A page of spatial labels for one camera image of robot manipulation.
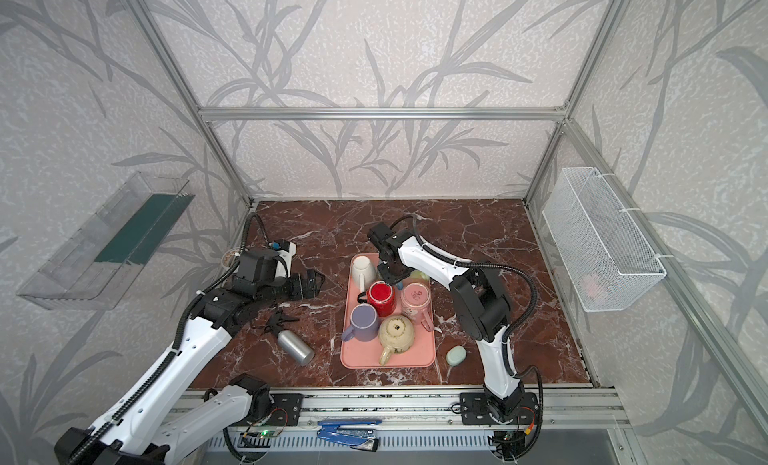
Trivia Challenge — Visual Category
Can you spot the silver spray bottle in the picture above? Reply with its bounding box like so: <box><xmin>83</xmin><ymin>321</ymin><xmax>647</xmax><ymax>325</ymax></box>
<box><xmin>263</xmin><ymin>309</ymin><xmax>315</xmax><ymax>366</ymax></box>

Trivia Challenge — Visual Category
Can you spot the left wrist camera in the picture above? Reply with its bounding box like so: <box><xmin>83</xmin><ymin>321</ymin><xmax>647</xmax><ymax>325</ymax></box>
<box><xmin>235</xmin><ymin>240</ymin><xmax>296</xmax><ymax>284</ymax></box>

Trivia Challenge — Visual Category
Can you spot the pink mug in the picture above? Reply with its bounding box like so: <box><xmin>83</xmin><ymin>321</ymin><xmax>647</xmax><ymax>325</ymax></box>
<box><xmin>400</xmin><ymin>282</ymin><xmax>434</xmax><ymax>332</ymax></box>

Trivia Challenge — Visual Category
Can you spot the white mug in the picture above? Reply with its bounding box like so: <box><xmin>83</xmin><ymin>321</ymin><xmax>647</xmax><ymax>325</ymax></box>
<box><xmin>351</xmin><ymin>255</ymin><xmax>378</xmax><ymax>293</ymax></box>

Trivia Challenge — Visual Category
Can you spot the purple mug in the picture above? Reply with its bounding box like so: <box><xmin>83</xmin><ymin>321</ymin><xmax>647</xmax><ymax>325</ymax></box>
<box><xmin>341</xmin><ymin>304</ymin><xmax>380</xmax><ymax>342</ymax></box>

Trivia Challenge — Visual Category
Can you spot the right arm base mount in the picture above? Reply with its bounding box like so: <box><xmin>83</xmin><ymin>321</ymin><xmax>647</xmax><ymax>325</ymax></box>
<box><xmin>452</xmin><ymin>392</ymin><xmax>539</xmax><ymax>427</ymax></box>

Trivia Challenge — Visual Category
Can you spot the clear plastic wall shelf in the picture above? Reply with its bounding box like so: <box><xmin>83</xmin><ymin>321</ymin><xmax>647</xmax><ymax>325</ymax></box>
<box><xmin>17</xmin><ymin>172</ymin><xmax>195</xmax><ymax>311</ymax></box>

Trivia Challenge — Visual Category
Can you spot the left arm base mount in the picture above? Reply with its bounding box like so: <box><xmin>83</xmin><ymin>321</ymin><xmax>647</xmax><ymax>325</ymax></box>
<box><xmin>262</xmin><ymin>393</ymin><xmax>304</xmax><ymax>427</ymax></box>

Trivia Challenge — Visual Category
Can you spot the red mug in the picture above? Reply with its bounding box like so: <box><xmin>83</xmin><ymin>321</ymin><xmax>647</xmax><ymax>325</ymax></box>
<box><xmin>357</xmin><ymin>281</ymin><xmax>396</xmax><ymax>318</ymax></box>

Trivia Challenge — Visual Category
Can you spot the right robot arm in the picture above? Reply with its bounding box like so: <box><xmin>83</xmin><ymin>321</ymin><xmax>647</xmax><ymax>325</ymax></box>
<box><xmin>367</xmin><ymin>215</ymin><xmax>538</xmax><ymax>423</ymax></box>

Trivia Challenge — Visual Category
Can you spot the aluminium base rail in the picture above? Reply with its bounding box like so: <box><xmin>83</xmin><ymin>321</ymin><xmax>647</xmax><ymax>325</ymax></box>
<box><xmin>161</xmin><ymin>386</ymin><xmax>631</xmax><ymax>433</ymax></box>

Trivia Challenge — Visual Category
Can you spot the white wire basket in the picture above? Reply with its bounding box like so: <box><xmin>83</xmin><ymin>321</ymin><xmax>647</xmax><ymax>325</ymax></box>
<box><xmin>543</xmin><ymin>167</ymin><xmax>667</xmax><ymax>313</ymax></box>

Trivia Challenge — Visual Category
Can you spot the light green mug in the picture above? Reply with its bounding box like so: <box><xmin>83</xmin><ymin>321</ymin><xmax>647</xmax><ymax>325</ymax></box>
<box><xmin>406</xmin><ymin>270</ymin><xmax>430</xmax><ymax>285</ymax></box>

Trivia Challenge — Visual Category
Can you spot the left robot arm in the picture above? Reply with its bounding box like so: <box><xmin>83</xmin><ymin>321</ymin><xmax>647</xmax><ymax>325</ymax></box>
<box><xmin>54</xmin><ymin>270</ymin><xmax>326</xmax><ymax>464</ymax></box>

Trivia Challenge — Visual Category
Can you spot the beige ceramic teapot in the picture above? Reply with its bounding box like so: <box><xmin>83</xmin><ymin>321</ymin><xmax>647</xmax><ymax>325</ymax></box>
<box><xmin>378</xmin><ymin>315</ymin><xmax>415</xmax><ymax>366</ymax></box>

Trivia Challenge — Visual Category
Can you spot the pale green soap bar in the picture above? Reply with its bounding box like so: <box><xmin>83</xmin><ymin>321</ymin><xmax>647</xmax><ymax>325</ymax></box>
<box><xmin>445</xmin><ymin>345</ymin><xmax>467</xmax><ymax>367</ymax></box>

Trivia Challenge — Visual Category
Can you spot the pink plastic tray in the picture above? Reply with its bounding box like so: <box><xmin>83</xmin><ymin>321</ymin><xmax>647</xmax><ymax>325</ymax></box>
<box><xmin>340</xmin><ymin>253</ymin><xmax>436</xmax><ymax>369</ymax></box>

